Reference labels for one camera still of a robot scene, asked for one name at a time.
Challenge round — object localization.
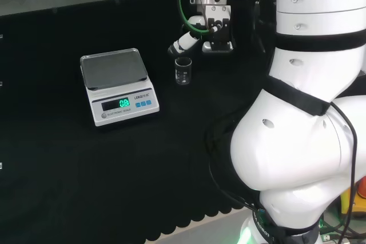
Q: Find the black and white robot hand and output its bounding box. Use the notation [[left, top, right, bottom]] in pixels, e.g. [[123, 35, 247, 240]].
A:
[[167, 4, 237, 57]]

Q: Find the black cloth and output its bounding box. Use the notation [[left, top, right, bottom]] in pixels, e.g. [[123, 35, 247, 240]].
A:
[[0, 0, 366, 244]]

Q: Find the white electronic balance steel pan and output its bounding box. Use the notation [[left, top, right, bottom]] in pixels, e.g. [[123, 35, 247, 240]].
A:
[[79, 47, 160, 127]]

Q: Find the yellow stop button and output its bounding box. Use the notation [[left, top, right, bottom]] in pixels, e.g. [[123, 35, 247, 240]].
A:
[[340, 178, 366, 217]]

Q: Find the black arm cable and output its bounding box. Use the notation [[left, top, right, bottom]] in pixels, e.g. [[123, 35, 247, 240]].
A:
[[206, 117, 260, 212], [329, 102, 359, 244]]

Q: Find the small clear glass beaker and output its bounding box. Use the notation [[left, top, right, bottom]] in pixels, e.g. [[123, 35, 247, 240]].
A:
[[174, 57, 193, 86]]

